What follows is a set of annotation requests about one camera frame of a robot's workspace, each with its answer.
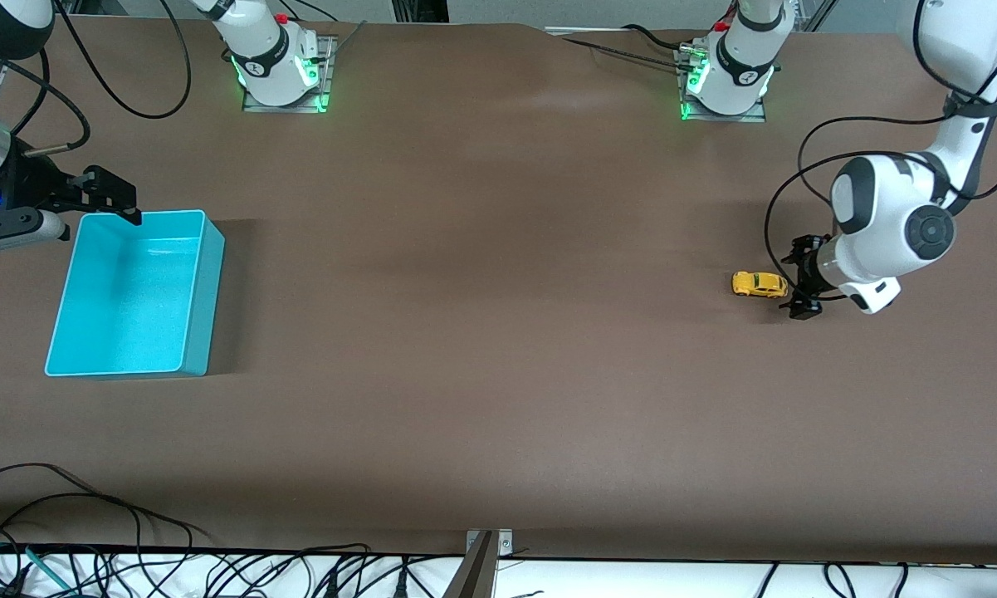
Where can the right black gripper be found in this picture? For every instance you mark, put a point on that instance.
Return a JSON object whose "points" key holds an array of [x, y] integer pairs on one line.
{"points": [[33, 184]]}

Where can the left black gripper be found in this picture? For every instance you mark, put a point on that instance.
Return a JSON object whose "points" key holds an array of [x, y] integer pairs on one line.
{"points": [[807, 272]]}

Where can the yellow beetle toy car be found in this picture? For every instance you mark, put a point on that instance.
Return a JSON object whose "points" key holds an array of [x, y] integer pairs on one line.
{"points": [[759, 285]]}

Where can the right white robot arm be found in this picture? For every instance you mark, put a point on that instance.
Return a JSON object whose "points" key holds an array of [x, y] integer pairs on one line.
{"points": [[257, 50]]}

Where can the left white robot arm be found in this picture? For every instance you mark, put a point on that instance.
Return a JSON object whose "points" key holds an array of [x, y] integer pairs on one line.
{"points": [[880, 216]]}

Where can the teal plastic bin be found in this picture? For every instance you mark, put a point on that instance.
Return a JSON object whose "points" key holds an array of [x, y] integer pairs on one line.
{"points": [[133, 307]]}

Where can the slanted aluminium profile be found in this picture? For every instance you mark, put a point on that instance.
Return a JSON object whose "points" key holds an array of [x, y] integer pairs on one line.
{"points": [[809, 12]]}

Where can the grey metal bar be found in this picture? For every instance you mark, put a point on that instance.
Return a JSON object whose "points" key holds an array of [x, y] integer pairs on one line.
{"points": [[473, 577]]}

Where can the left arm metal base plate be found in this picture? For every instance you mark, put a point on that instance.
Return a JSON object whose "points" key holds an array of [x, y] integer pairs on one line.
{"points": [[730, 118]]}

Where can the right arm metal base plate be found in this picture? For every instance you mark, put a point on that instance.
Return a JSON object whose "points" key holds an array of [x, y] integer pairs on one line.
{"points": [[282, 108]]}

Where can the silver table rail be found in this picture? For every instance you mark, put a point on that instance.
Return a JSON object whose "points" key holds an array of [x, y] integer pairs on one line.
{"points": [[581, 31]]}

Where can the small metal edge bracket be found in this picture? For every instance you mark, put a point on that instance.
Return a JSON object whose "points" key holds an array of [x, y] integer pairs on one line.
{"points": [[506, 544]]}

